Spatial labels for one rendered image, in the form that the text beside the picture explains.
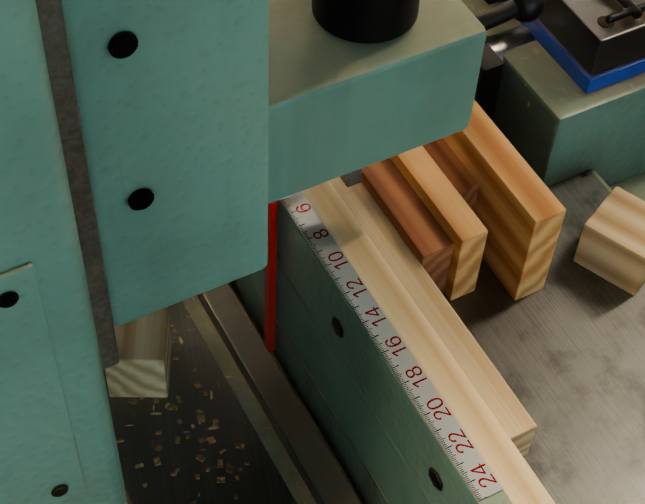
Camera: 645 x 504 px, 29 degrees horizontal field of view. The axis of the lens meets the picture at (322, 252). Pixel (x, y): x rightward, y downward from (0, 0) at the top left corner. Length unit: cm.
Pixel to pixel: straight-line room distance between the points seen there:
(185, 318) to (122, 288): 27
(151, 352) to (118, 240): 24
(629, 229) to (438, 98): 15
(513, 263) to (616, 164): 14
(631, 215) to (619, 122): 7
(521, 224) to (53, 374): 28
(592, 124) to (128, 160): 34
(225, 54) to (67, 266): 10
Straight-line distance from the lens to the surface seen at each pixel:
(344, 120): 60
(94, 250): 52
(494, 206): 70
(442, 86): 62
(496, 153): 69
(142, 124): 49
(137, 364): 76
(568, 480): 67
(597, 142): 78
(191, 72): 48
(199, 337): 81
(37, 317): 48
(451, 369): 63
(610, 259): 73
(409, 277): 67
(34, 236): 45
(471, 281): 71
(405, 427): 63
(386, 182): 70
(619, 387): 70
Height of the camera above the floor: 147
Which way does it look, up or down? 52 degrees down
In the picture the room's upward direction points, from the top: 4 degrees clockwise
